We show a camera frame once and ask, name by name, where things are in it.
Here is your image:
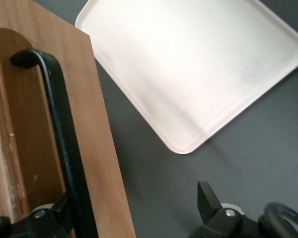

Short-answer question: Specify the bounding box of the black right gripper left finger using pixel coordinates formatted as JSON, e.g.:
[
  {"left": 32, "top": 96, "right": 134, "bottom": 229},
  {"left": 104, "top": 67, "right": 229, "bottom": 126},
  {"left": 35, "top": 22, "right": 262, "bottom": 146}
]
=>
[{"left": 0, "top": 192, "right": 73, "bottom": 238}]

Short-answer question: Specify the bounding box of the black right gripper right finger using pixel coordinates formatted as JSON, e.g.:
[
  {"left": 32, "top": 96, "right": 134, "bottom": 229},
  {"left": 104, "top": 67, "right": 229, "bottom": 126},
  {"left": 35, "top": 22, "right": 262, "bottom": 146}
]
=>
[{"left": 188, "top": 181, "right": 262, "bottom": 238}]

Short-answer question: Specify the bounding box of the wooden drawer front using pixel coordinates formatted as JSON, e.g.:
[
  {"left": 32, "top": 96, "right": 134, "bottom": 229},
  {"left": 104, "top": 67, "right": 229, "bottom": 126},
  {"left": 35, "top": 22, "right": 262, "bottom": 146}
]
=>
[{"left": 0, "top": 0, "right": 137, "bottom": 238}]

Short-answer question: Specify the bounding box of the black metal drawer handle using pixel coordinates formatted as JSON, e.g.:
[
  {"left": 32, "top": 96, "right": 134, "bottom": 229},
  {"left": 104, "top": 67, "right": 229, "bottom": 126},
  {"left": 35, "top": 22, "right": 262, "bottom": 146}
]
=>
[{"left": 9, "top": 49, "right": 99, "bottom": 238}]

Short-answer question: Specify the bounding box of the cream plastic tray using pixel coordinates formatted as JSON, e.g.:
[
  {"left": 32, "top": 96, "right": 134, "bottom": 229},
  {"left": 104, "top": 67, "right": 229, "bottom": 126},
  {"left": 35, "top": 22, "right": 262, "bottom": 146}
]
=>
[{"left": 74, "top": 0, "right": 298, "bottom": 155}]

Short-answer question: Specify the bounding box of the black cable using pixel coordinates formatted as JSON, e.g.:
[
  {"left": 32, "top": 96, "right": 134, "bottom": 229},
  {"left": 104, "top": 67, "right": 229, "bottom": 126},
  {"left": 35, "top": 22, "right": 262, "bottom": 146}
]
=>
[{"left": 258, "top": 202, "right": 298, "bottom": 238}]

